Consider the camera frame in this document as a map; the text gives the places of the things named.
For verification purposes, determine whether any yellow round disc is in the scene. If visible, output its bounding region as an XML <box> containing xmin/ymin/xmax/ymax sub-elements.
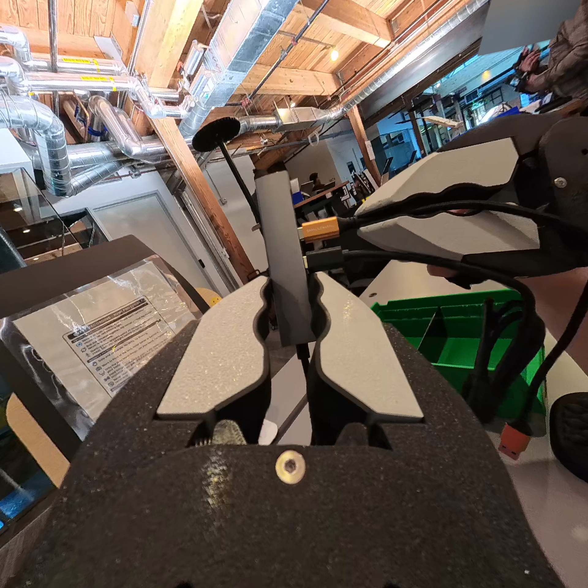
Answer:
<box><xmin>198</xmin><ymin>287</ymin><xmax>222</xmax><ymax>318</ymax></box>

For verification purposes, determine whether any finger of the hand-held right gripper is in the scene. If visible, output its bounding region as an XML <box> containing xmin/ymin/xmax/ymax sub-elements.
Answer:
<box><xmin>356</xmin><ymin>209</ymin><xmax>541</xmax><ymax>263</ymax></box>
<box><xmin>355</xmin><ymin>136</ymin><xmax>522</xmax><ymax>217</ymax></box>

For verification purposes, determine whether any black round-head stand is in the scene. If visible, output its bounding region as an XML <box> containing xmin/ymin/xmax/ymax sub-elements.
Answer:
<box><xmin>191</xmin><ymin>116</ymin><xmax>260</xmax><ymax>221</ymax></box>

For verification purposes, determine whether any black bundled usb cable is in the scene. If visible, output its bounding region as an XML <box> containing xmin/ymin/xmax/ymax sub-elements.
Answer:
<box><xmin>304</xmin><ymin>247</ymin><xmax>547</xmax><ymax>422</ymax></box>

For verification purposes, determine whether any beige cardboard panel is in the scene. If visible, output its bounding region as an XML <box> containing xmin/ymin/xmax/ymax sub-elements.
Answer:
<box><xmin>7</xmin><ymin>394</ymin><xmax>70</xmax><ymax>488</ymax></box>

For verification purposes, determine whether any grey usb hub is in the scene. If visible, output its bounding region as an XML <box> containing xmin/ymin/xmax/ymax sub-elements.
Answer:
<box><xmin>254</xmin><ymin>169</ymin><xmax>318</xmax><ymax>346</ymax></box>

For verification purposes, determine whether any glass partition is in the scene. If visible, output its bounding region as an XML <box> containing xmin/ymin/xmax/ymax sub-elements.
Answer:
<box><xmin>0</xmin><ymin>166</ymin><xmax>108</xmax><ymax>272</ymax></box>

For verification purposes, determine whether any wooden support post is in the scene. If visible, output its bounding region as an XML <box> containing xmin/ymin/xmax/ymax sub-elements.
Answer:
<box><xmin>347</xmin><ymin>106</ymin><xmax>382</xmax><ymax>184</ymax></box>
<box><xmin>149</xmin><ymin>115</ymin><xmax>258</xmax><ymax>285</ymax></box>

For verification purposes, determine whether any plastic-wrapped instruction sheet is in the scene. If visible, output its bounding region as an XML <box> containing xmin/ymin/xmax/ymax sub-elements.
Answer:
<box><xmin>0</xmin><ymin>257</ymin><xmax>203</xmax><ymax>442</ymax></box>

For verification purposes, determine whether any frosted glass door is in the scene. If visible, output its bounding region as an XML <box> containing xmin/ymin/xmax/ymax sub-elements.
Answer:
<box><xmin>89</xmin><ymin>192</ymin><xmax>219</xmax><ymax>295</ymax></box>

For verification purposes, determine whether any braided orange-plug usb-c cable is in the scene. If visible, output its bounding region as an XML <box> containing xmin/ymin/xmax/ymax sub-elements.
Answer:
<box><xmin>299</xmin><ymin>202</ymin><xmax>588</xmax><ymax>461</ymax></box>

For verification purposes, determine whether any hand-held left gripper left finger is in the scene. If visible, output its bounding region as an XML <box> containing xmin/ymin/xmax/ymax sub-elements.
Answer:
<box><xmin>155</xmin><ymin>275</ymin><xmax>273</xmax><ymax>422</ymax></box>

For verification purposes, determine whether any grey electrical box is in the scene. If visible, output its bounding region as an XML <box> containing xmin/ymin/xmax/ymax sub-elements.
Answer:
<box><xmin>93</xmin><ymin>34</ymin><xmax>123</xmax><ymax>70</ymax></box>

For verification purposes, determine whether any cluster of silver insulated pipes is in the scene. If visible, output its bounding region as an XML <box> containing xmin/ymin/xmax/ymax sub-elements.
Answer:
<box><xmin>0</xmin><ymin>25</ymin><xmax>189</xmax><ymax>198</ymax></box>

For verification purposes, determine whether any wooden office desk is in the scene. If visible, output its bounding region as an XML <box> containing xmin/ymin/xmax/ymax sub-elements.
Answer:
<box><xmin>294</xmin><ymin>181</ymin><xmax>352</xmax><ymax>217</ymax></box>

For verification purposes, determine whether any green plastic bin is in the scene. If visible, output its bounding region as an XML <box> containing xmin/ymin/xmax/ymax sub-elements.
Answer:
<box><xmin>371</xmin><ymin>288</ymin><xmax>547</xmax><ymax>416</ymax></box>

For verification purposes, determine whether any person's right hand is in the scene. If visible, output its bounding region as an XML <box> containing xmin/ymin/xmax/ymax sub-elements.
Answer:
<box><xmin>426</xmin><ymin>264</ymin><xmax>588</xmax><ymax>368</ymax></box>

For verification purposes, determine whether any black fabric pouch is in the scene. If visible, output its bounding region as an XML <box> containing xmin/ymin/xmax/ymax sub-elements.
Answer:
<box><xmin>549</xmin><ymin>393</ymin><xmax>588</xmax><ymax>483</ymax></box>

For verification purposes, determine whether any rectangular metal duct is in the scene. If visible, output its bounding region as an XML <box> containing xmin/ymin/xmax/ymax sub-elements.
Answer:
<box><xmin>178</xmin><ymin>0</ymin><xmax>305</xmax><ymax>138</ymax></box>

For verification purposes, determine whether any long spiral metal duct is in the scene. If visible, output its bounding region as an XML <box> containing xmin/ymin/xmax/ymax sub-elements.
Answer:
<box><xmin>239</xmin><ymin>0</ymin><xmax>490</xmax><ymax>134</ymax></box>

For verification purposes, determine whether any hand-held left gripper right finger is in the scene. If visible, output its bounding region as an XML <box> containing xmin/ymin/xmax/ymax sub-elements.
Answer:
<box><xmin>306</xmin><ymin>271</ymin><xmax>425</xmax><ymax>423</ymax></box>

